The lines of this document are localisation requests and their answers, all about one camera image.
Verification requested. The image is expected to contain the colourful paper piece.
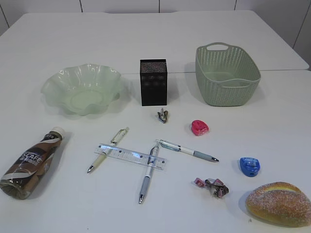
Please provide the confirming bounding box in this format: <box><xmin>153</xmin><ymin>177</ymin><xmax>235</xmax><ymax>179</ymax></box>
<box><xmin>194</xmin><ymin>178</ymin><xmax>229</xmax><ymax>199</ymax></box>

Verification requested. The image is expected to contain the transparent plastic ruler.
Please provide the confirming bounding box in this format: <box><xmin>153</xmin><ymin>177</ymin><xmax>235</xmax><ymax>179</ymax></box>
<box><xmin>95</xmin><ymin>144</ymin><xmax>167</xmax><ymax>170</ymax></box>

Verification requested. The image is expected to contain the clear grey right pen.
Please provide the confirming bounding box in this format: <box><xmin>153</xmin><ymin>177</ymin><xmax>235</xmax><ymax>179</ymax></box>
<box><xmin>156</xmin><ymin>139</ymin><xmax>219</xmax><ymax>162</ymax></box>

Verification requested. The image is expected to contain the beige grip pen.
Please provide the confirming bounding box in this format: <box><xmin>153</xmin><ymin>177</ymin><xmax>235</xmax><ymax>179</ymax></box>
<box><xmin>87</xmin><ymin>127</ymin><xmax>129</xmax><ymax>174</ymax></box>

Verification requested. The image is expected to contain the sugared bread bun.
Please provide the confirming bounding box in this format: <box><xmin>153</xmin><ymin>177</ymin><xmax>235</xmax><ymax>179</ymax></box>
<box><xmin>245</xmin><ymin>182</ymin><xmax>311</xmax><ymax>227</ymax></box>

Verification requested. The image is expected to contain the brown Nescafe coffee bottle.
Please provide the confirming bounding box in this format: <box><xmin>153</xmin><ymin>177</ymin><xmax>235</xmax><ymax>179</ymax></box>
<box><xmin>0</xmin><ymin>127</ymin><xmax>66</xmax><ymax>200</ymax></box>

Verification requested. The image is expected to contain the green glass ruffled plate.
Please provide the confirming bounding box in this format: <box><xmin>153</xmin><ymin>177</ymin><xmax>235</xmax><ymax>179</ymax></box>
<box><xmin>41</xmin><ymin>63</ymin><xmax>123</xmax><ymax>116</ymax></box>

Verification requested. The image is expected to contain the small grey paper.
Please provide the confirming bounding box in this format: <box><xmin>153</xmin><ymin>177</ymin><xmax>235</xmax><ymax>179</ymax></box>
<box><xmin>157</xmin><ymin>108</ymin><xmax>169</xmax><ymax>123</ymax></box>

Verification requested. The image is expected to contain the black mesh pen holder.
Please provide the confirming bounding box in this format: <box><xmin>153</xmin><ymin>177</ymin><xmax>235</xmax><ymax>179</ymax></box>
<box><xmin>140</xmin><ymin>59</ymin><xmax>168</xmax><ymax>106</ymax></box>

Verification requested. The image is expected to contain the green plastic woven basket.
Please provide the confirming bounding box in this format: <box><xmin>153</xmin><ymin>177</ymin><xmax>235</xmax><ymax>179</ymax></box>
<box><xmin>195</xmin><ymin>42</ymin><xmax>261</xmax><ymax>107</ymax></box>

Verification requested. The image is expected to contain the white grey middle pen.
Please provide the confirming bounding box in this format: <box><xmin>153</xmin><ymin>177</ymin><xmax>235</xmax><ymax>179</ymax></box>
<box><xmin>138</xmin><ymin>142</ymin><xmax>159</xmax><ymax>204</ymax></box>

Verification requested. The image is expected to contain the blue pencil sharpener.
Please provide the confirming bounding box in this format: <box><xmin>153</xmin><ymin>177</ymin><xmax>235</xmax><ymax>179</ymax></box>
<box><xmin>240</xmin><ymin>157</ymin><xmax>260</xmax><ymax>177</ymax></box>

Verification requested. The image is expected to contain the pink pencil sharpener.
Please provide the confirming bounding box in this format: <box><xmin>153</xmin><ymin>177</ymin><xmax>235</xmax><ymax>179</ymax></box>
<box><xmin>191</xmin><ymin>119</ymin><xmax>209</xmax><ymax>136</ymax></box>

